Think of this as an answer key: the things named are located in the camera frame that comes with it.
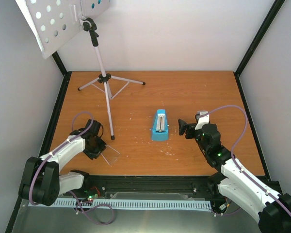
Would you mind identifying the clear plastic metronome cover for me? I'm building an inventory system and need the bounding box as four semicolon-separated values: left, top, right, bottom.
101;145;121;166

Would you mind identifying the blue metronome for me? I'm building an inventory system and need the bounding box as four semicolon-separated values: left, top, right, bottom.
151;109;169;141

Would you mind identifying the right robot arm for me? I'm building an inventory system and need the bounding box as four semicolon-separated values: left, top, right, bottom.
178;117;291;233

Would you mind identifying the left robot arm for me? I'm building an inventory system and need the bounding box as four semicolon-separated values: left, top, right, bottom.
18;119;107;206

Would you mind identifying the white perforated music stand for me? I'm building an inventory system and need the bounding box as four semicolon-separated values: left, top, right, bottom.
16;0;145;140

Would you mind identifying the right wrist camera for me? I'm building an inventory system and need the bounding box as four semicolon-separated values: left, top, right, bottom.
194;111;210;131

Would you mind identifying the black aluminium frame rail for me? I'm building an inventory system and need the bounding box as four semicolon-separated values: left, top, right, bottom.
21;175;281;202

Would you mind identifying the light blue cable duct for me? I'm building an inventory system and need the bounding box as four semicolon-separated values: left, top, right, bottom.
48;197;213;212

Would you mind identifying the left black corner post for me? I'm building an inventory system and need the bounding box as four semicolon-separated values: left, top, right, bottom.
52;51;72;88

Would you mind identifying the black corner post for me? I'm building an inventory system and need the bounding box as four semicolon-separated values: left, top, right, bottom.
234;0;287;76
52;51;72;88

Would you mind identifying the metal base plate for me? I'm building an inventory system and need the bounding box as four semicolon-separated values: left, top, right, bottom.
10;201;259;233

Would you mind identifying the right black corner post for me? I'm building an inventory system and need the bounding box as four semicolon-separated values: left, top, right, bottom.
234;0;287;76

